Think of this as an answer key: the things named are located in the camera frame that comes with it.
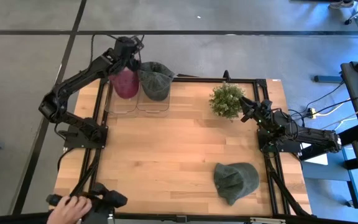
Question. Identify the black aluminium table frame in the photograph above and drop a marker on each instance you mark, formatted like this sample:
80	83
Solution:
213	80

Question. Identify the black handheld device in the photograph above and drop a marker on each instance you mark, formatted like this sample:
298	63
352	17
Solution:
110	199

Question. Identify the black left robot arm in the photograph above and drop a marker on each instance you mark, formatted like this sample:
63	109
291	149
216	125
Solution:
73	82

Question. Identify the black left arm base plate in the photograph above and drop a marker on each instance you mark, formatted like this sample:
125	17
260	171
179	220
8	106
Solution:
79	141

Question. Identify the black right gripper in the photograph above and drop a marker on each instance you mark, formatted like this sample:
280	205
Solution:
263	112

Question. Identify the person's hand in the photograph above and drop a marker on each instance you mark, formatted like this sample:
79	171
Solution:
68	211

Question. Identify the office chair base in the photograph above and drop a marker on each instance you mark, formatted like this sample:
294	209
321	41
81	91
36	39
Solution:
357	15

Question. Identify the clear plastic tray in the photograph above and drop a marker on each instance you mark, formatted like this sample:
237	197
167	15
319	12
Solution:
121	105
153	105

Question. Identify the green baseball cap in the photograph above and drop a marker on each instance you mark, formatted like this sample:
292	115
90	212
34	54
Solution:
236	182
155	82

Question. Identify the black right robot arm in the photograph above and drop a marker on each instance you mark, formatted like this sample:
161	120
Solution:
309	137

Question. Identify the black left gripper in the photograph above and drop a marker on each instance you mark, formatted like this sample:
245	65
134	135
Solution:
124	51

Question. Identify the blue floor bracket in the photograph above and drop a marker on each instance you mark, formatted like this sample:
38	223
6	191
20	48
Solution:
327	79

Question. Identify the yellow power strip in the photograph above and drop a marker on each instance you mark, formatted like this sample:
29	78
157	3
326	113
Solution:
313	112

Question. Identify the red baseball cap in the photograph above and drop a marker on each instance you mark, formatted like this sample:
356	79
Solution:
124	84

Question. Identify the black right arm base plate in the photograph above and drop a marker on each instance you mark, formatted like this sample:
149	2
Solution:
266	144

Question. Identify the potted green artificial plant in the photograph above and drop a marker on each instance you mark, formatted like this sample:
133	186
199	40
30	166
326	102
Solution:
226	100

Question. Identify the person's shoe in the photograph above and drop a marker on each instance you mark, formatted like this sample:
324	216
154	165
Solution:
340	4

